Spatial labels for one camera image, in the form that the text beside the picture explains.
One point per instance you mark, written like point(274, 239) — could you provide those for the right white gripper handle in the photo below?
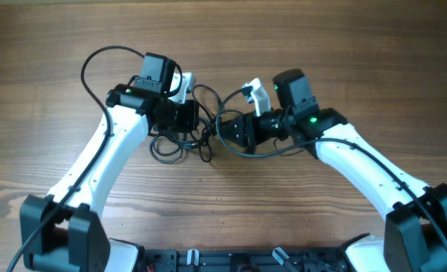
point(255, 93)

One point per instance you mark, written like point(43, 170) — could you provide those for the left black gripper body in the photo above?
point(180, 118)

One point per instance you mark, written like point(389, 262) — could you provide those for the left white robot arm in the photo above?
point(63, 231)

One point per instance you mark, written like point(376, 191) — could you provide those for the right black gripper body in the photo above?
point(248, 130)

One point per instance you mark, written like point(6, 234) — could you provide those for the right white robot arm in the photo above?
point(414, 213)

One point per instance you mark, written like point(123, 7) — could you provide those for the white gripper handle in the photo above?
point(255, 93)
point(184, 84)

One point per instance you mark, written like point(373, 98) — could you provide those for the left white gripper handle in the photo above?
point(184, 84)

